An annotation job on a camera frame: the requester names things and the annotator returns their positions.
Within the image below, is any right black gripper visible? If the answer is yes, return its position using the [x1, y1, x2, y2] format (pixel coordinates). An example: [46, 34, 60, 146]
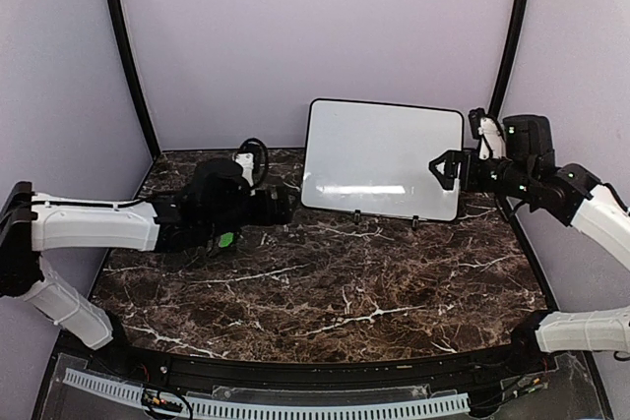
[430, 149, 536, 201]

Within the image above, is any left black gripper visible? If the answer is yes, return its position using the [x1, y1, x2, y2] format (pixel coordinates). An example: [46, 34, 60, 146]
[205, 187, 301, 242]

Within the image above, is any green whiteboard eraser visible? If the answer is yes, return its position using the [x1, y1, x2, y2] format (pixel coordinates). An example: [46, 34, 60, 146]
[217, 232, 236, 250]

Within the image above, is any white whiteboard black frame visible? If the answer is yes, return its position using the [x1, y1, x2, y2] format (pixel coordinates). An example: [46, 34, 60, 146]
[301, 98, 464, 221]

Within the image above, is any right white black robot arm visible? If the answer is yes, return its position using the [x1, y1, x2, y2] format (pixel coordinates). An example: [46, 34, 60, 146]
[428, 109, 629, 375]

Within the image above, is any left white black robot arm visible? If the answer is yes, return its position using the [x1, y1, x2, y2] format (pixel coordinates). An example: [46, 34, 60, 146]
[1, 154, 294, 377]

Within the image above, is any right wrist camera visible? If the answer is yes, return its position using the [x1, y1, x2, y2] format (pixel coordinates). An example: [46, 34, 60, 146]
[469, 108, 507, 160]

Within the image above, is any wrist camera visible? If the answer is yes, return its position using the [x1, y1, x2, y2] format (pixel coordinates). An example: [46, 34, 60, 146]
[233, 138, 270, 190]
[469, 108, 507, 160]

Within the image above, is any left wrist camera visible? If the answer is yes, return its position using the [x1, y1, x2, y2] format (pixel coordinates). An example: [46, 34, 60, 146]
[233, 138, 270, 190]

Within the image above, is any right black frame post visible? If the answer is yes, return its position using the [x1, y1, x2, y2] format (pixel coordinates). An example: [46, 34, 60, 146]
[487, 0, 528, 118]

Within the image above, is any black frame post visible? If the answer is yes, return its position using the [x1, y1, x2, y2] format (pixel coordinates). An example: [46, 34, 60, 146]
[106, 0, 161, 160]
[487, 0, 528, 118]

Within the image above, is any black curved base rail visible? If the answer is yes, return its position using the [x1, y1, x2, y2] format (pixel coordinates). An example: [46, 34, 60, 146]
[75, 341, 591, 391]

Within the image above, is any white slotted cable duct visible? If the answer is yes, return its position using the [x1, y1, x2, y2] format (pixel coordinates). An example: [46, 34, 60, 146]
[62, 368, 471, 419]

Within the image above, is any left black frame post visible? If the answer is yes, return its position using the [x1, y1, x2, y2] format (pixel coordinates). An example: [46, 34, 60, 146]
[106, 0, 161, 160]

